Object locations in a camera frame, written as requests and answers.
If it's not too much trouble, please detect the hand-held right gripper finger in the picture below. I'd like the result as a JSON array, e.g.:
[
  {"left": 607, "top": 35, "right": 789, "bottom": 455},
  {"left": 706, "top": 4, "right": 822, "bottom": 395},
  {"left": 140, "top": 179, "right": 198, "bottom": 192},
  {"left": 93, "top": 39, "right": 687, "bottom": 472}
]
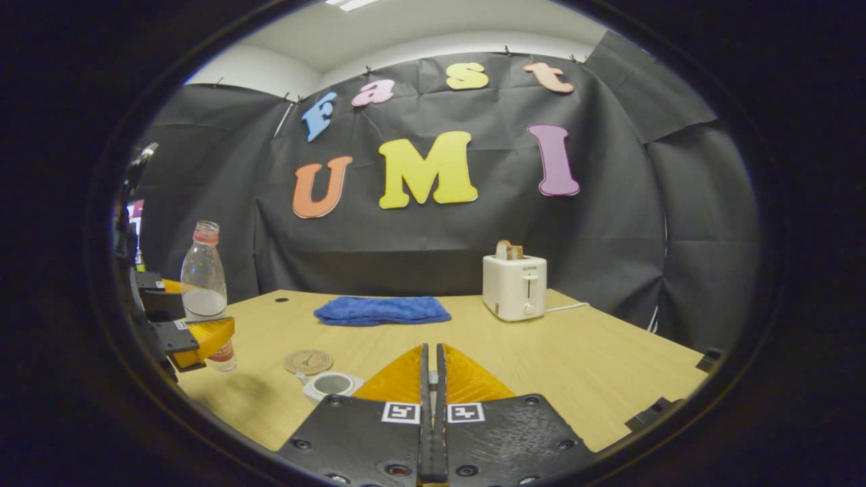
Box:
[
  {"left": 434, "top": 343, "right": 597, "bottom": 487},
  {"left": 276, "top": 343, "right": 432, "bottom": 487}
]

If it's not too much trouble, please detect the clear plastic water bottle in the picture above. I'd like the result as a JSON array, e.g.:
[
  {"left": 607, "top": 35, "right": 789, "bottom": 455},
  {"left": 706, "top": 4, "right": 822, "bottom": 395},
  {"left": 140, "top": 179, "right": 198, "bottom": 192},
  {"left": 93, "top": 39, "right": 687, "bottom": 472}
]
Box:
[{"left": 180, "top": 221, "right": 238, "bottom": 373}]

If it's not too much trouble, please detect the white teacup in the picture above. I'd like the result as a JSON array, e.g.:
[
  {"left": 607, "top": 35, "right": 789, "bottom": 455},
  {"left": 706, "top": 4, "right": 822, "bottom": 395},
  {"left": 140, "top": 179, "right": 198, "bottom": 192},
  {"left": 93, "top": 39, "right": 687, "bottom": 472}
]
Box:
[{"left": 296, "top": 371, "right": 366, "bottom": 405}]

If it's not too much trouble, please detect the round wooden coaster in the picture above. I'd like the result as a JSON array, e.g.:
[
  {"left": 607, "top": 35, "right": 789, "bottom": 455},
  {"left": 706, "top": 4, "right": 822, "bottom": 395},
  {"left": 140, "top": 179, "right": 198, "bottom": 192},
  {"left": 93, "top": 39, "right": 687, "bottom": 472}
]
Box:
[{"left": 283, "top": 349, "right": 334, "bottom": 376}]

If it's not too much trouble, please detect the blue folded towel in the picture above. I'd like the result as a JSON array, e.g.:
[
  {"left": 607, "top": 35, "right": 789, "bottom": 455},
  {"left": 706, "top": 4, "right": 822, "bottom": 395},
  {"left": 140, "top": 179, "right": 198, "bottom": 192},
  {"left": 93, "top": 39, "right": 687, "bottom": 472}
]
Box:
[{"left": 313, "top": 296, "right": 452, "bottom": 327}]

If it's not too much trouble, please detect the white toaster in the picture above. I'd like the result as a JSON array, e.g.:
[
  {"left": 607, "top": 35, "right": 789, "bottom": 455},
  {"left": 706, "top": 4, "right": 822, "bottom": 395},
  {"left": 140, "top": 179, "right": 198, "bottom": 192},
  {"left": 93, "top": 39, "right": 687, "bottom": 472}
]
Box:
[{"left": 482, "top": 254, "right": 547, "bottom": 322}]

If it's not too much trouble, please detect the black backdrop cloth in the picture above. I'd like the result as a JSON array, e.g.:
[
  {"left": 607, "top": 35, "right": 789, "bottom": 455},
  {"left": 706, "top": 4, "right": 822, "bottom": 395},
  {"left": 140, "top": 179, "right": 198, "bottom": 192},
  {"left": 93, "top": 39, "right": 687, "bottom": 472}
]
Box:
[{"left": 132, "top": 51, "right": 762, "bottom": 352}]

